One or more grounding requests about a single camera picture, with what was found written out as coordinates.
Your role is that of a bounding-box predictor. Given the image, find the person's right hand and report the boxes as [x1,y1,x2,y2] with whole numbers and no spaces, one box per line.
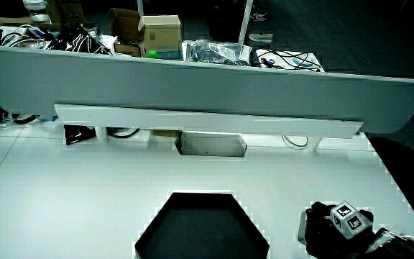
[304,201,376,259]

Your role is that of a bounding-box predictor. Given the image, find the white desk shelf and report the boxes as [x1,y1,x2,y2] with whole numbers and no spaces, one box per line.
[53,103,364,153]

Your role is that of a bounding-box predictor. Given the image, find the grey desk divider panel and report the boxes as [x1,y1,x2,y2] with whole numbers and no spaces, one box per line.
[0,45,414,135]

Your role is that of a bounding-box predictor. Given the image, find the white desk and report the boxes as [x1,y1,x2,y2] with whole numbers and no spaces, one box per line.
[0,118,414,259]

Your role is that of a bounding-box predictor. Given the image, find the black hexagonal tray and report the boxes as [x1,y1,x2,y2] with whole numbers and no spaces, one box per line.
[134,192,271,259]

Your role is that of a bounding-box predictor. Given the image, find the white board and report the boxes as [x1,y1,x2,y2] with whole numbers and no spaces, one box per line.
[251,48,326,73]

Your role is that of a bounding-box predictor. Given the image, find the white shoe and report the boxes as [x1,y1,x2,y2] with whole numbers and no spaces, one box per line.
[248,32,275,44]
[249,9,270,22]

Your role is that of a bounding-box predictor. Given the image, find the clear plastic bag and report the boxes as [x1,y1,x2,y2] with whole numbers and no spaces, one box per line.
[183,39,253,67]

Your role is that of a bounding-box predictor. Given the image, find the white pole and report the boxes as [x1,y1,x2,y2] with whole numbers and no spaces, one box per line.
[237,0,254,46]

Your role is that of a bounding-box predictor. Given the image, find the light cardboard box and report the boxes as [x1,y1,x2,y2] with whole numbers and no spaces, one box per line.
[137,14,184,60]

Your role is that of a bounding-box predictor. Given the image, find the small brown cardboard box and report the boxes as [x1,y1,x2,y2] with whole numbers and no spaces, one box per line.
[113,40,142,58]

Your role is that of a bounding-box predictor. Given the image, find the open brown cardboard box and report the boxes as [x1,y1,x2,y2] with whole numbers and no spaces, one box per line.
[107,7,144,42]

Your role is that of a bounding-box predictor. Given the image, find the shiny black plastic bag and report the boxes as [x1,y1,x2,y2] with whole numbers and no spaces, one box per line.
[47,22,113,55]

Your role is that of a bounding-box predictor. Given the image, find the clear plastic bottle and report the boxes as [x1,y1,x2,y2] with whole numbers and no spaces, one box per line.
[23,0,50,24]

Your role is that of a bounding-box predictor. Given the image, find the grey cable tray box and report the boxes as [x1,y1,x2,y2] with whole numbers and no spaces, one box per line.
[175,131,248,158]

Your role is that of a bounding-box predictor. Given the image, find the tangled black cables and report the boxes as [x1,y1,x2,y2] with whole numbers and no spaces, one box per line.
[259,49,322,71]

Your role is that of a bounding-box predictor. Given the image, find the black cable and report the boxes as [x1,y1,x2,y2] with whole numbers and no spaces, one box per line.
[11,114,40,126]
[106,127,141,140]

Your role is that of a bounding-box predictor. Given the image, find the bundle of white cables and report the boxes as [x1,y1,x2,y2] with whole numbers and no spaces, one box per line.
[1,24,49,50]

